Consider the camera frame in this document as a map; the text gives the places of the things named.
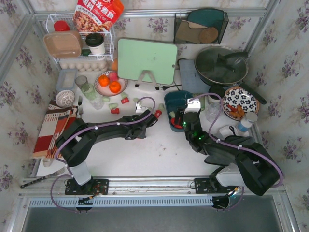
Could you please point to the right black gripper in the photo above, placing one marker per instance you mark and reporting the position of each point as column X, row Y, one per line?
column 181, row 115

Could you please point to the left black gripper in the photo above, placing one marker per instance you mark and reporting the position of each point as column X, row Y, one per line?
column 147, row 118

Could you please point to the teal plastic storage basket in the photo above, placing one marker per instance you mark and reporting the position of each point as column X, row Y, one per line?
column 175, row 100

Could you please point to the grey fluffy cloth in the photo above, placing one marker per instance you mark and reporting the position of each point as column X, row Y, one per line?
column 223, row 155

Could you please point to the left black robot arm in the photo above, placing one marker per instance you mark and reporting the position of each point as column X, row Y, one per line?
column 75, row 143

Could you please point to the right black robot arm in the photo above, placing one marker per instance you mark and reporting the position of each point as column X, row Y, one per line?
column 258, row 170

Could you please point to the clear storage box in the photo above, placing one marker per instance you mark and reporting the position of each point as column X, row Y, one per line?
column 66, row 79

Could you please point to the green glass cup right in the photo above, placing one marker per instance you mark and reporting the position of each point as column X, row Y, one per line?
column 202, row 101

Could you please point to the black power plug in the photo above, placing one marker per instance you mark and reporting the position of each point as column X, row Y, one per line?
column 167, row 87

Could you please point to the clear plastic cup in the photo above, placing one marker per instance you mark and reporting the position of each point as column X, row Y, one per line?
column 213, row 110

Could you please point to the white jar black lid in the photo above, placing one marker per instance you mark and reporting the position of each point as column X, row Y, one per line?
column 216, row 89

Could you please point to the orange fruit right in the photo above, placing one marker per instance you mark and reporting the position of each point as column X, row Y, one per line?
column 115, row 87

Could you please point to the orange fruit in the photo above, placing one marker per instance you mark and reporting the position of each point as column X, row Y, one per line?
column 104, row 80
column 115, row 87

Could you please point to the white scoop cup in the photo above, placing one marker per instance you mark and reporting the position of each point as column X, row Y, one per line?
column 226, row 131

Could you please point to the fruit plate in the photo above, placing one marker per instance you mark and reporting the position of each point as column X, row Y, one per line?
column 105, row 91

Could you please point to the pink peach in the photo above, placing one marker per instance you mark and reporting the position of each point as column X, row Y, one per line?
column 113, row 76

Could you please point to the flower pattern plate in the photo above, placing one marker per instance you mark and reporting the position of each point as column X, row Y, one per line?
column 238, row 102

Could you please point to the orange fruit left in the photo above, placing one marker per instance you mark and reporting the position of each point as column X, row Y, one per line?
column 104, row 80

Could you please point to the black wok with glass lid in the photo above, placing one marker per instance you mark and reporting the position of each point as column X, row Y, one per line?
column 224, row 66

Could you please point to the green cutting board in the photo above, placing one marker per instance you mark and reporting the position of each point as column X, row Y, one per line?
column 135, row 56

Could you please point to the silver fork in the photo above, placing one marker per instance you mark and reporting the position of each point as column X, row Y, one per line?
column 80, row 108

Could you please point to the white bottle grey cap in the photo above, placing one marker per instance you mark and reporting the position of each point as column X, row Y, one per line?
column 247, row 121

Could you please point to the grey glass cup left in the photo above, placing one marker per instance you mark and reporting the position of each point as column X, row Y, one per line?
column 81, row 81

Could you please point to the black mesh holder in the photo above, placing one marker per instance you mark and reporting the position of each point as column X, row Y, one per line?
column 201, row 26

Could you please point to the white egg tray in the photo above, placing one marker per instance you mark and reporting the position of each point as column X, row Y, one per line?
column 85, row 66

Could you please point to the white small strainer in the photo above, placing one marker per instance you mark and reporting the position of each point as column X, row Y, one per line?
column 65, row 98

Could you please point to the striped red cloth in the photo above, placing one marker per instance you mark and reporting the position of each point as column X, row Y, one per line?
column 56, row 120

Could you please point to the white cup black lid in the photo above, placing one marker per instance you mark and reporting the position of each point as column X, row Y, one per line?
column 95, row 42

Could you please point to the red snack bag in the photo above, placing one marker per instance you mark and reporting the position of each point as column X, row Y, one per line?
column 96, row 15

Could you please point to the red bottle cap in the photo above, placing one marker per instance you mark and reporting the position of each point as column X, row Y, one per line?
column 61, row 26

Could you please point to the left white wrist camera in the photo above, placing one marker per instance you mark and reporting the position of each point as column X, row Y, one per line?
column 139, row 109

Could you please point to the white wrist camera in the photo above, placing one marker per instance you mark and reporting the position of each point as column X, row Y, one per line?
column 139, row 109
column 193, row 106

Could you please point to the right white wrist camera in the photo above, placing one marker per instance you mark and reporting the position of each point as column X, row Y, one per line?
column 193, row 106

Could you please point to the white wire rack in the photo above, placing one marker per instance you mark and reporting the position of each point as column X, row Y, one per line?
column 108, row 38

